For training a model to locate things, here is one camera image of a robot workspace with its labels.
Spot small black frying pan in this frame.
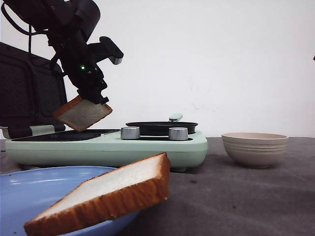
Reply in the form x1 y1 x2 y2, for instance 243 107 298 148
126 113 198 136

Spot toast slice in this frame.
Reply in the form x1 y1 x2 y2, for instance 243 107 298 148
53 95 113 133
24 152 170 236

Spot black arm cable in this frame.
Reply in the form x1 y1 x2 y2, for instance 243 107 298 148
0 2 67 77

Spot beige ribbed bowl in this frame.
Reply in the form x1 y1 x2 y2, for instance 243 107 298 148
221 132 289 168

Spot blue plate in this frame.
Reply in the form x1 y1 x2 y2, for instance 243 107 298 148
0 166 141 236

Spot left silver knob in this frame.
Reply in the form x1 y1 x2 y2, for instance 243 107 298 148
121 126 140 140

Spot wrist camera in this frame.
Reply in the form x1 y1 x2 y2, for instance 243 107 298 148
88 36 124 65

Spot breakfast maker lid with plate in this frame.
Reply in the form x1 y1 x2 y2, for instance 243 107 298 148
0 43 67 139

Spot silver knob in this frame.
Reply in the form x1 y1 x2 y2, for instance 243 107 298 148
121 126 140 140
168 127 189 141

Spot right silver knob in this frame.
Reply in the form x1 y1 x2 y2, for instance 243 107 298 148
168 127 189 141

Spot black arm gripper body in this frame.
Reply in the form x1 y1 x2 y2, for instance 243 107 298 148
47 30 102 87

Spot mint green breakfast maker base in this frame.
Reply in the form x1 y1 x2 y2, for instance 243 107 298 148
5 129 208 172

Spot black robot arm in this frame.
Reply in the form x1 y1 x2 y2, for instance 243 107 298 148
1 0 124 104

